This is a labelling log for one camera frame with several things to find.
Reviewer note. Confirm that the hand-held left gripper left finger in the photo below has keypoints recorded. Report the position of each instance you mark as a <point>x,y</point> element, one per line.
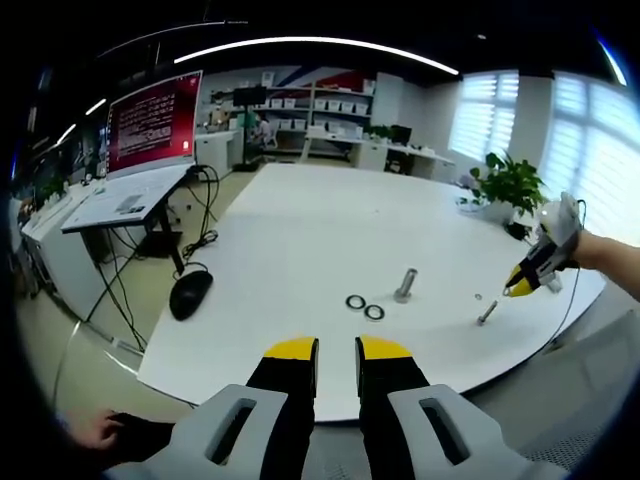
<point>280,400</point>

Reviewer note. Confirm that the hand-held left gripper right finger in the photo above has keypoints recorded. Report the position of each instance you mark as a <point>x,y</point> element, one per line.
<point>395,400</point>

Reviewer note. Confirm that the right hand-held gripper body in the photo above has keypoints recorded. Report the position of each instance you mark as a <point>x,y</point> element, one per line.
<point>562,220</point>

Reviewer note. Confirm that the small steel threaded stud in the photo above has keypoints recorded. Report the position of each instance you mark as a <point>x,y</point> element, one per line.
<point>487,312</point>

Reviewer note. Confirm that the large black washer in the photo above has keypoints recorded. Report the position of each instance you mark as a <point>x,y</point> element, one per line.
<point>366,313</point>
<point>347,302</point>

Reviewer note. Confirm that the large steel threaded stud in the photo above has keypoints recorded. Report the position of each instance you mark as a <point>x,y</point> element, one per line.
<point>406,285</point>

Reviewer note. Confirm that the person's left hand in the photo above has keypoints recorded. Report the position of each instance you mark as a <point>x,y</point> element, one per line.
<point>97,430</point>

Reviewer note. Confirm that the small black device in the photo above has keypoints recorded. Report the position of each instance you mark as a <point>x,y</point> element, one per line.
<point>517,230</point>

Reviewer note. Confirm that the green potted plant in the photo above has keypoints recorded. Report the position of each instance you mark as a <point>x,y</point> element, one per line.
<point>515,185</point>

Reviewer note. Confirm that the wide window with white blinds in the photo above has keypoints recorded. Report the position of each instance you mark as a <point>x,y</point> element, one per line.
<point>595,160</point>

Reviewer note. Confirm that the narrow window with white blinds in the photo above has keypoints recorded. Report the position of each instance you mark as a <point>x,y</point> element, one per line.
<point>482,117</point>

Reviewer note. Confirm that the black computer mouse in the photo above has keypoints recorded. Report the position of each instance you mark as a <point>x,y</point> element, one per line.
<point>190,295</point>

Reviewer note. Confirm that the grey mesh office chair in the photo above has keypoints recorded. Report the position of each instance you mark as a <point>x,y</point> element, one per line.
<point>560,445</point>

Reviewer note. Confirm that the small black monitor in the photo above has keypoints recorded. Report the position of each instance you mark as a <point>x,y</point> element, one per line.
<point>401,135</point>

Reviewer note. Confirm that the long white counter desk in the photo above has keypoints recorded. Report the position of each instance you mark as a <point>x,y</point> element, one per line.
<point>370,155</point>

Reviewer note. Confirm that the white slanted desk with keyboard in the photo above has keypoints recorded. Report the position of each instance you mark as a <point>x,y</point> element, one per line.
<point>160,245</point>

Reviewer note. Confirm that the small green plants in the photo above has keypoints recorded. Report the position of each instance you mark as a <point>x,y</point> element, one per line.
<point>380,132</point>

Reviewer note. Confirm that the white storage shelf with bins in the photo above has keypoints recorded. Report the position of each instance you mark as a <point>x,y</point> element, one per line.
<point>340,107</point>

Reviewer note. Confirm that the white cabinet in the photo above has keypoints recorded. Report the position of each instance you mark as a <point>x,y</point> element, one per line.
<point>215,155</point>

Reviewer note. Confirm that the white side counter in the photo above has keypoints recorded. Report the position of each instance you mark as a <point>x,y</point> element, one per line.
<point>65,260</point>

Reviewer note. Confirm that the white laptop with red screen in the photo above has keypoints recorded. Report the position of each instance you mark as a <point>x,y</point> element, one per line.
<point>150,125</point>

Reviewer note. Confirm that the black monitor on floor stand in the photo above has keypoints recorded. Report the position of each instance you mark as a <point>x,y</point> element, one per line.
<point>249,96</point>

